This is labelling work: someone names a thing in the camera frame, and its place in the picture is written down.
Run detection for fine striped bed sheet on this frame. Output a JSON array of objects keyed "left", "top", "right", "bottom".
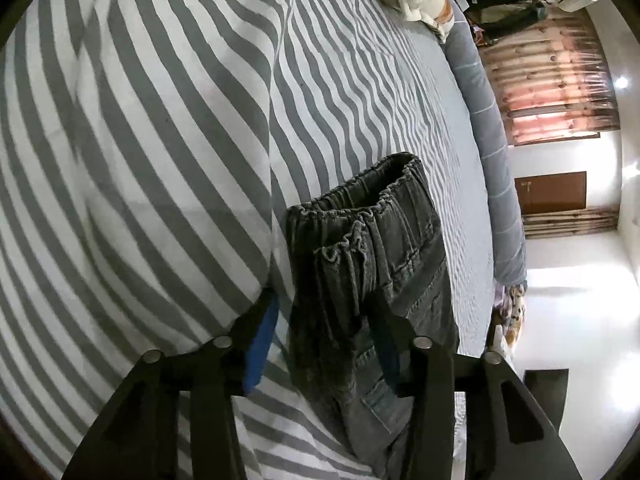
[{"left": 270, "top": 0, "right": 496, "bottom": 356}]

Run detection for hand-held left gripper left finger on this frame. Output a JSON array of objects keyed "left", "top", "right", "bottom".
[{"left": 60, "top": 287, "right": 279, "bottom": 480}]

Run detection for floral cloth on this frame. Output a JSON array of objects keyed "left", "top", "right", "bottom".
[{"left": 492, "top": 282, "right": 529, "bottom": 347}]

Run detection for brown wooden door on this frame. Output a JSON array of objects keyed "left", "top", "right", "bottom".
[{"left": 515, "top": 171, "right": 587, "bottom": 216}]

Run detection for dark hanging coat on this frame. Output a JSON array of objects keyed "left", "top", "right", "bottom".
[{"left": 475, "top": 2, "right": 548, "bottom": 41}]

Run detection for wide striped grey white blanket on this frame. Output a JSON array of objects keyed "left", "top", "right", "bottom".
[{"left": 0, "top": 0, "right": 381, "bottom": 480}]

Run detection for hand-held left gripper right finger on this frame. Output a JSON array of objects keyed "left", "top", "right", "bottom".
[{"left": 371, "top": 310, "right": 583, "bottom": 480}]

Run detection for grey bolster with white lines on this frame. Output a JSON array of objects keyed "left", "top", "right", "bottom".
[{"left": 440, "top": 0, "right": 528, "bottom": 288}]

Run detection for patterned brown curtain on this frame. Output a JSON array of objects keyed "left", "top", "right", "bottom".
[
  {"left": 480, "top": 10, "right": 621, "bottom": 147},
  {"left": 522, "top": 206, "right": 621, "bottom": 239}
]

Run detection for dark grey pants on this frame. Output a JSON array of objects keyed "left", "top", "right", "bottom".
[{"left": 285, "top": 152, "right": 461, "bottom": 480}]

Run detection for dark floor mat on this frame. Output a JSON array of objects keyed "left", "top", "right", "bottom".
[{"left": 522, "top": 369, "right": 571, "bottom": 406}]

